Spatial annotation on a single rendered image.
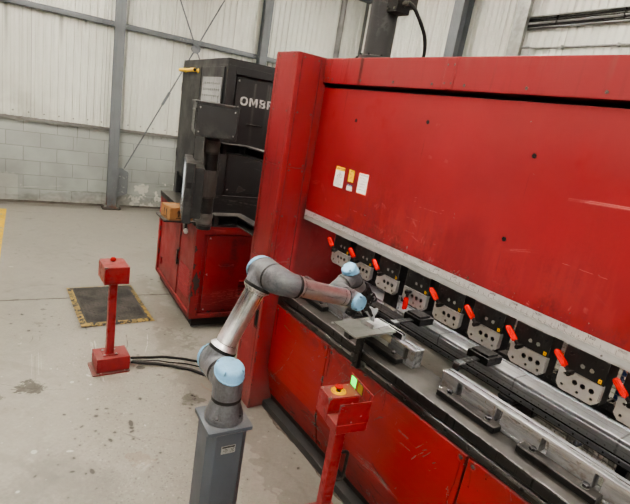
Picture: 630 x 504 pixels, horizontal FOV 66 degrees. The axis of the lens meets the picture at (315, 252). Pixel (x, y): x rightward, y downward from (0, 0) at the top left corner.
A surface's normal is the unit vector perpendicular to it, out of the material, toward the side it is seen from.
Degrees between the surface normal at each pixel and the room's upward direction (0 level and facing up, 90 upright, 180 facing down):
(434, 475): 90
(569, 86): 90
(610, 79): 90
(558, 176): 90
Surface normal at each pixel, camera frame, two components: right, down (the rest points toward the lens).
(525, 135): -0.82, 0.02
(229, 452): 0.49, 0.30
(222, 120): 0.28, 0.29
